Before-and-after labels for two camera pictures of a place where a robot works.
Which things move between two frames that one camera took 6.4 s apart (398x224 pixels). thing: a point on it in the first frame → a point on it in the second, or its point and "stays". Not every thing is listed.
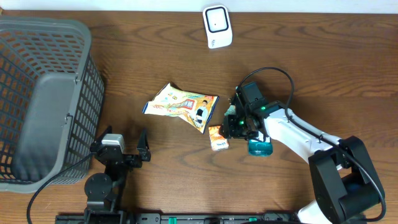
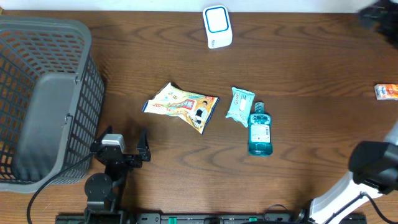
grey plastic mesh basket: [52, 97] stays
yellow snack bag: [196, 109] stays
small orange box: [217, 140] → [386, 91]
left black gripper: [134, 162] stays
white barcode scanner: [217, 26] stays
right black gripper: [228, 130] → [385, 25]
